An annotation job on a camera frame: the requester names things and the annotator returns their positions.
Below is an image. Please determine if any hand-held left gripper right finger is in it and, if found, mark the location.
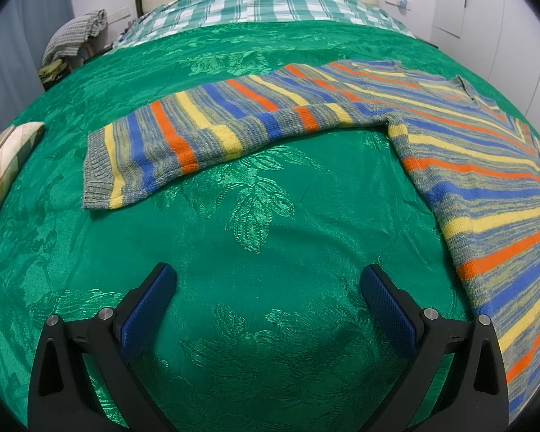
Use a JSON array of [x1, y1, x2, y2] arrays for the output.
[[360, 264, 510, 432]]

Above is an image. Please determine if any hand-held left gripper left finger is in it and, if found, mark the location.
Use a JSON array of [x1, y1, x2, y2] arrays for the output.
[[27, 262, 178, 432]]

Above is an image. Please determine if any striped knit sweater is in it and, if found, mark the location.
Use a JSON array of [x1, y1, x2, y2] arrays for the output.
[[82, 59, 540, 419]]

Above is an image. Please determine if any green leaf-pattern bedspread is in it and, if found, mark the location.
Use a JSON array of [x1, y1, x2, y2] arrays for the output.
[[0, 20, 540, 432]]

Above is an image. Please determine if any cream patterned pillow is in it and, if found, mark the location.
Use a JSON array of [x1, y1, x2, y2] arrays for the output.
[[0, 121, 46, 244]]

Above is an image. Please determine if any yellow-green cloth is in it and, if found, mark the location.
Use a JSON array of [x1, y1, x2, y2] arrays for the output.
[[38, 60, 69, 82]]

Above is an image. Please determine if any grey-blue curtain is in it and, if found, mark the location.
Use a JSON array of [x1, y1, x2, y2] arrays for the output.
[[0, 0, 75, 127]]

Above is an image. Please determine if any grey checked cloth pile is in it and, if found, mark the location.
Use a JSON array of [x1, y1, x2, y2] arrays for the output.
[[42, 9, 109, 66]]

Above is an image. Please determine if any white wardrobe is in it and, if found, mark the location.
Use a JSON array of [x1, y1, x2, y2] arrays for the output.
[[432, 0, 540, 118]]

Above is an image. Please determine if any green white checked sheet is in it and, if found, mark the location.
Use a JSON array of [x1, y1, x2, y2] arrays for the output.
[[103, 0, 417, 55]]

